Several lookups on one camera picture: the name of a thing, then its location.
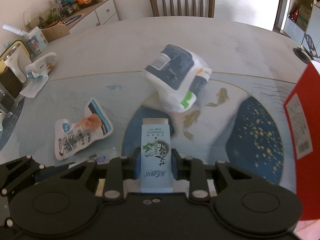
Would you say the light blue tea carton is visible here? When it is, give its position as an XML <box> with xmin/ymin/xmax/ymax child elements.
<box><xmin>140</xmin><ymin>118</ymin><xmax>173</xmax><ymax>193</ymax></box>

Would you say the blue white wafer packet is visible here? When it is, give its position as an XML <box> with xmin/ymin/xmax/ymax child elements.
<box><xmin>88</xmin><ymin>154</ymin><xmax>107</xmax><ymax>164</ymax></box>

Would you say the white salmon picture pouch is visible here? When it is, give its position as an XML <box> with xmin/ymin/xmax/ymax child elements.
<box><xmin>54</xmin><ymin>98</ymin><xmax>113</xmax><ymax>160</ymax></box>

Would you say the white blue tissue pack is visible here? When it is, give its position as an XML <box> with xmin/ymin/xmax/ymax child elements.
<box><xmin>144</xmin><ymin>44</ymin><xmax>212</xmax><ymax>113</ymax></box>

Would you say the white crumpled plastic bag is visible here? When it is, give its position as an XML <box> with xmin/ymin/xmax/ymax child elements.
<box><xmin>20</xmin><ymin>53</ymin><xmax>57</xmax><ymax>98</ymax></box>

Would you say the red white cardboard box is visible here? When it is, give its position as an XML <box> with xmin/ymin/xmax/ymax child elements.
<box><xmin>284</xmin><ymin>61</ymin><xmax>320</xmax><ymax>220</ymax></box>

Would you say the yellow rimmed white appliance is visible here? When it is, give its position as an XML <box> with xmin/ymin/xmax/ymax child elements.
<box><xmin>1</xmin><ymin>40</ymin><xmax>31</xmax><ymax>99</ymax></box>

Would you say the white drawer sideboard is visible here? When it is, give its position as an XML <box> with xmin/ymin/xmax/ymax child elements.
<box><xmin>39</xmin><ymin>0</ymin><xmax>121</xmax><ymax>43</ymax></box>

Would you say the patterned tissue box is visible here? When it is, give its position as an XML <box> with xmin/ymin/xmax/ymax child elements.
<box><xmin>24</xmin><ymin>27</ymin><xmax>49</xmax><ymax>56</ymax></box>

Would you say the wooden chair far side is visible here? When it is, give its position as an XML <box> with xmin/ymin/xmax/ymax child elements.
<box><xmin>150</xmin><ymin>0</ymin><xmax>215</xmax><ymax>18</ymax></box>

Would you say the grey phone stand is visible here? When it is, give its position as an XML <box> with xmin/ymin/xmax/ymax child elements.
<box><xmin>292</xmin><ymin>33</ymin><xmax>319</xmax><ymax>64</ymax></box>

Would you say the white wall cabinet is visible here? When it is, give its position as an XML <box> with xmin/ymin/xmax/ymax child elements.
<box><xmin>283</xmin><ymin>0</ymin><xmax>319</xmax><ymax>55</ymax></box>

